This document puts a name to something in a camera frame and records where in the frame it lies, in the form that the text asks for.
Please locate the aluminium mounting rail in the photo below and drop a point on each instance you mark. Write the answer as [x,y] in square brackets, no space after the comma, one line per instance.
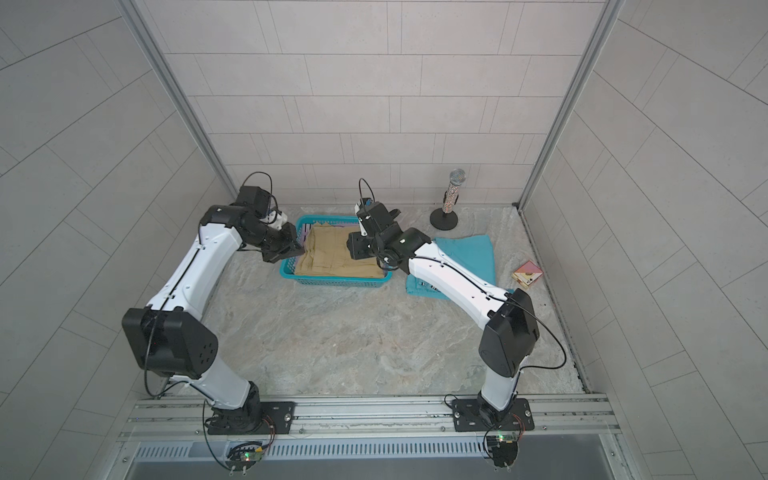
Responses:
[180,418]

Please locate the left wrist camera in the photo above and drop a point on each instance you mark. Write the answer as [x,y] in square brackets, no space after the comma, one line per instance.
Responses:
[259,203]

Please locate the pink and yellow small box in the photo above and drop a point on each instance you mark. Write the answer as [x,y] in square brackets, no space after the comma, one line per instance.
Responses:
[527,274]

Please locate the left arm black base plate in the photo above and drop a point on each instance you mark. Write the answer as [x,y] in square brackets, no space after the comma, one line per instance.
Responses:
[273,417]

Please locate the green circuit board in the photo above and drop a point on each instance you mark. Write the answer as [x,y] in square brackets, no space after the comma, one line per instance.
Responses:
[502,451]
[242,457]

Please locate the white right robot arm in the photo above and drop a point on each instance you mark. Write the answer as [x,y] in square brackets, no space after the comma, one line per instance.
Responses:
[509,327]

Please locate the glitter microphone on black stand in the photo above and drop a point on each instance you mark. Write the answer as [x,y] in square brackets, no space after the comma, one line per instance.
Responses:
[445,218]

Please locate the khaki pants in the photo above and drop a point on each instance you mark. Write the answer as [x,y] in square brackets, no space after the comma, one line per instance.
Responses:
[326,254]

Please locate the teal plastic laundry basket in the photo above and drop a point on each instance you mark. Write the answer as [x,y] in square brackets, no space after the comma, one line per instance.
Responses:
[287,266]

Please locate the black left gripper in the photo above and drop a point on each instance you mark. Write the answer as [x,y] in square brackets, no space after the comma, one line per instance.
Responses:
[290,247]

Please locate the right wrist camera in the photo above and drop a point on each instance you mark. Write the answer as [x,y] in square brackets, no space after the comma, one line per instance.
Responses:
[374,217]

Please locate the teal pants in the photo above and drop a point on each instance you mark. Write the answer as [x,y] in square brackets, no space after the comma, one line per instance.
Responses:
[475,253]

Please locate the right green circuit board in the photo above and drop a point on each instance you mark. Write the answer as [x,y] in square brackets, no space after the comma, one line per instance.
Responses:
[502,451]

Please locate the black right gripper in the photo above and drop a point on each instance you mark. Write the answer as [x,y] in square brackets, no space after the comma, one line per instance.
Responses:
[359,246]

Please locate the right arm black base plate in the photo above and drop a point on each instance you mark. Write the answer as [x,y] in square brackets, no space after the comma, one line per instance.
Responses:
[476,415]

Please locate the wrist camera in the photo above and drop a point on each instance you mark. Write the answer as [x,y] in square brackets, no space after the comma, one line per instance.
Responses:
[374,217]
[259,203]

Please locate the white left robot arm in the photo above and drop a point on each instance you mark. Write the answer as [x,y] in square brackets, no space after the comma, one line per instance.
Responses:
[168,337]

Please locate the left green circuit board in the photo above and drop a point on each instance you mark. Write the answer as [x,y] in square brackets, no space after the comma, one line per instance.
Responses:
[242,457]

